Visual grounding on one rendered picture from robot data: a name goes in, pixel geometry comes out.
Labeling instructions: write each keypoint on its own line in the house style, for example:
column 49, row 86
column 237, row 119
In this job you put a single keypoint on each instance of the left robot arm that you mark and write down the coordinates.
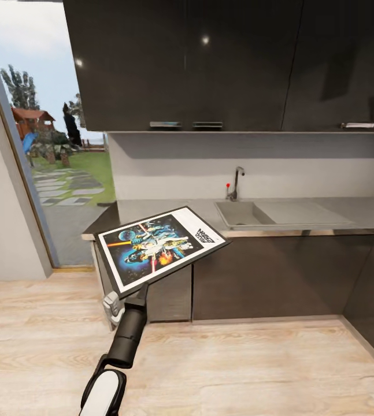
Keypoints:
column 105, row 390

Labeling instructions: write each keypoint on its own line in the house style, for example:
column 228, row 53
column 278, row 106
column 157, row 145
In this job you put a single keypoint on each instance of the fixed window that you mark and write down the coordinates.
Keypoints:
column 65, row 169

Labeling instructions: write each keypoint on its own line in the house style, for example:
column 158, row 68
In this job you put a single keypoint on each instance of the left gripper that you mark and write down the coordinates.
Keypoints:
column 134, row 318

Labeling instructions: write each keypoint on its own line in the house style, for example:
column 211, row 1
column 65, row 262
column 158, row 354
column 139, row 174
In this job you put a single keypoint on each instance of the cabinet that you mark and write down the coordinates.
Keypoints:
column 331, row 87
column 207, row 66

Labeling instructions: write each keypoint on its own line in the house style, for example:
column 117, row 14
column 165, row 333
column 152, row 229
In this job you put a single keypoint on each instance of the poster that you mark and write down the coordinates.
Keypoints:
column 152, row 248

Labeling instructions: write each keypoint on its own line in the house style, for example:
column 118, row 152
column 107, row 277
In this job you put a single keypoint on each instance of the drop in sink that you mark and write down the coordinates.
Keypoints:
column 276, row 212

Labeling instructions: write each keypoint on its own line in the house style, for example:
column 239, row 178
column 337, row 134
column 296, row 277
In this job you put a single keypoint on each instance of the dishwasher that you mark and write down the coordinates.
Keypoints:
column 167, row 299

